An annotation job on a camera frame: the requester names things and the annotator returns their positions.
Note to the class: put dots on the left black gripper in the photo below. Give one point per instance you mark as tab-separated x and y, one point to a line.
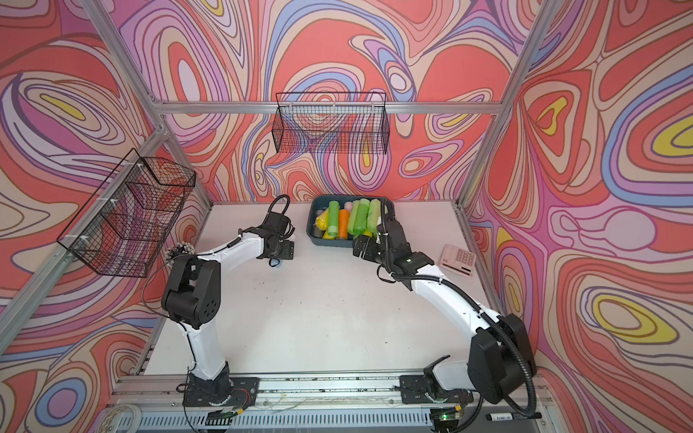
289	250

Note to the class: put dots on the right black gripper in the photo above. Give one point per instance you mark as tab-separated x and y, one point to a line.
359	247

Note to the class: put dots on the green roll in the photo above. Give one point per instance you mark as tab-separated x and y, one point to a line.
353	216
360	224
333	208
373	215

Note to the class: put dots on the orange trash bag roll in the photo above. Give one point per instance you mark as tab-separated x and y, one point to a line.
342	228

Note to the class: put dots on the teal plastic storage box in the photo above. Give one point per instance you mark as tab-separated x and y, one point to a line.
320	203

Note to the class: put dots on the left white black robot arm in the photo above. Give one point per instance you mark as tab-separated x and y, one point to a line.
193	296

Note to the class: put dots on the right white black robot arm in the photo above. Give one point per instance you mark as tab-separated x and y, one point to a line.
500	366

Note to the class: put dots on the pink calculator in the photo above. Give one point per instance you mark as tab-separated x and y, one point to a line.
458	260

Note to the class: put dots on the clear cup of pencils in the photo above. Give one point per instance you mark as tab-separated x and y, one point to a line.
177	250

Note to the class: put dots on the back black wire basket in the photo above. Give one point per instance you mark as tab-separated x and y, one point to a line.
326	122

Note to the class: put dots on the black wire basket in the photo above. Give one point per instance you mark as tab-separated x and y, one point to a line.
326	122
144	197

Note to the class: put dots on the left black wire basket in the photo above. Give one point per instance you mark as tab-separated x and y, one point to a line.
144	197

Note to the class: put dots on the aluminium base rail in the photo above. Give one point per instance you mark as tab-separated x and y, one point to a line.
360	401

